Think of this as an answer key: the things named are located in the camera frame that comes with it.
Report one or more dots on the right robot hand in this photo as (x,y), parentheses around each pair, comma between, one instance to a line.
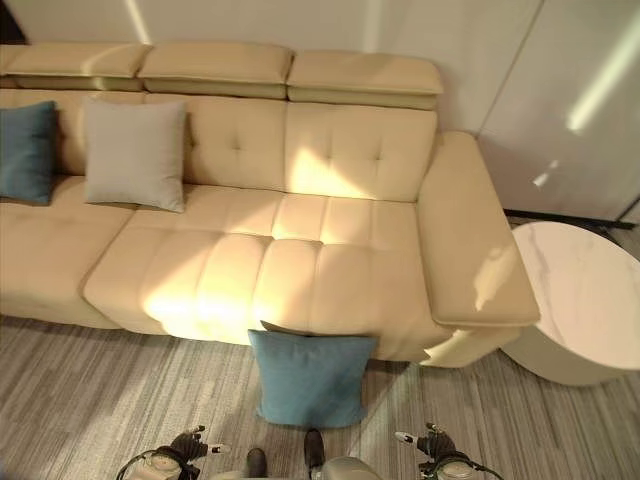
(430,446)

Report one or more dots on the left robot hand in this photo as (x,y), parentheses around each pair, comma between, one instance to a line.
(192,442)

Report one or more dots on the grey square cushion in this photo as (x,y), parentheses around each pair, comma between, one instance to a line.
(134,152)

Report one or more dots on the cream leather sofa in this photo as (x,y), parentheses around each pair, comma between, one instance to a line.
(310,210)

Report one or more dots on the teal square cushion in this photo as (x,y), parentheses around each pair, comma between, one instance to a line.
(312,372)
(27,150)

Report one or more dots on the right silver robot leg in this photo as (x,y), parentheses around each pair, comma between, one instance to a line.
(345,468)

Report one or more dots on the round white marble side table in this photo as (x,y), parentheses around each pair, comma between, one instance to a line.
(580,305)

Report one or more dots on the left dark robot foot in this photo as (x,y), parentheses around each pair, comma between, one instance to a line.
(256,465)

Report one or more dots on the dark robot foot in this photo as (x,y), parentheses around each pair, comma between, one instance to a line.
(256,465)
(314,447)

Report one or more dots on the right dark robot foot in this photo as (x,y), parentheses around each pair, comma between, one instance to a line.
(314,447)

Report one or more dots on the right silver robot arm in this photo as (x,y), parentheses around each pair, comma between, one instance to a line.
(467,470)

